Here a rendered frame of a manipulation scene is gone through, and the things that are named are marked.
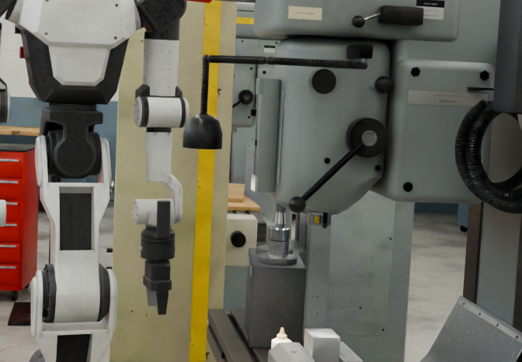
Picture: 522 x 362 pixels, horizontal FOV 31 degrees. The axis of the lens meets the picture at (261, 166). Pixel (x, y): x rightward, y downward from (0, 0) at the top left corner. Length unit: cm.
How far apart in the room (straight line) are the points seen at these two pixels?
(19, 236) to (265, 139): 464
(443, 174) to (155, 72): 94
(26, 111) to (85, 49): 845
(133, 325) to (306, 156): 199
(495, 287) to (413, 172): 35
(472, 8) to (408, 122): 24
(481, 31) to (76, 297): 113
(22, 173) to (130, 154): 282
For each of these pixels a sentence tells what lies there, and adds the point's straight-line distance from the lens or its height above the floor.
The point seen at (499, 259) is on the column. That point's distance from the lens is 190.
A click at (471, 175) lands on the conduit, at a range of 156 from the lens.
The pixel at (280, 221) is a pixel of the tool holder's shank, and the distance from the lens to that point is 211.
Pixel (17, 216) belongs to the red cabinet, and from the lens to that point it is 623.
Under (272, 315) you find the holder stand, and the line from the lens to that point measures 211.
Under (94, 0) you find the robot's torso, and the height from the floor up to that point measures 171.
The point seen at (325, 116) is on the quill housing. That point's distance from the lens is 165.
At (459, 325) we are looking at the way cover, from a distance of 201.
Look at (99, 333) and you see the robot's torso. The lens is 232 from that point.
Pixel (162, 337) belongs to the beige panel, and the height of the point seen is 56.
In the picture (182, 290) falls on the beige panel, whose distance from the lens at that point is 353.
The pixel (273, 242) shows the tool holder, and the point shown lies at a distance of 211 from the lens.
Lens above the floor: 155
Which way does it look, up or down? 5 degrees down
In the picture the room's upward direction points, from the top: 3 degrees clockwise
